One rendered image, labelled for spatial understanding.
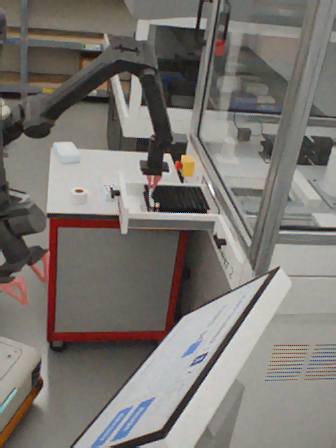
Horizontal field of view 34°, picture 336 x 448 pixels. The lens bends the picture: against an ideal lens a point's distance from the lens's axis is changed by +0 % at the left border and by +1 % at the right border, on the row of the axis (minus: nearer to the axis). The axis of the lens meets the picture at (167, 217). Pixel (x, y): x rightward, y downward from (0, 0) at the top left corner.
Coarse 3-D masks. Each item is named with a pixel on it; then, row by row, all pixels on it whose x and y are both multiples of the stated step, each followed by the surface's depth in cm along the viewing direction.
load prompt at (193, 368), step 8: (240, 296) 115; (248, 296) 111; (232, 304) 114; (240, 304) 110; (232, 312) 108; (224, 320) 107; (232, 320) 104; (216, 328) 106; (224, 328) 102; (216, 336) 101; (208, 344) 100; (216, 344) 97; (200, 352) 99; (208, 352) 96; (192, 360) 98; (200, 360) 95; (192, 368) 94; (184, 376) 93; (192, 376) 90
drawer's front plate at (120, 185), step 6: (120, 174) 208; (120, 180) 204; (120, 186) 201; (120, 192) 199; (120, 198) 199; (126, 198) 192; (120, 204) 199; (126, 204) 188; (126, 210) 187; (120, 216) 198; (126, 216) 189; (120, 222) 196; (126, 222) 190; (126, 228) 191
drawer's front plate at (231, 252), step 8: (216, 216) 191; (216, 224) 191; (224, 224) 185; (224, 232) 181; (232, 240) 176; (216, 248) 190; (224, 248) 181; (232, 248) 173; (224, 256) 181; (232, 256) 172; (240, 256) 169; (224, 264) 180; (232, 264) 172; (240, 264) 167; (240, 272) 168; (232, 280) 172; (232, 288) 171
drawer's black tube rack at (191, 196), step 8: (152, 184) 210; (144, 192) 210; (152, 192) 205; (160, 192) 206; (168, 192) 207; (176, 192) 207; (184, 192) 208; (192, 192) 209; (200, 192) 210; (160, 200) 200; (168, 200) 201; (176, 200) 202; (184, 200) 202; (192, 200) 203; (200, 200) 204; (160, 208) 196; (168, 208) 196; (176, 208) 197; (184, 208) 197; (192, 208) 198; (200, 208) 198; (208, 208) 200
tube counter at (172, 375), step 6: (210, 330) 107; (198, 336) 109; (204, 336) 106; (192, 342) 108; (198, 342) 105; (192, 348) 104; (186, 354) 103; (192, 354) 101; (180, 360) 103; (186, 360) 100; (174, 366) 102; (180, 366) 99; (174, 372) 98; (168, 378) 98; (174, 378) 96; (162, 384) 97; (168, 384) 95; (156, 390) 96
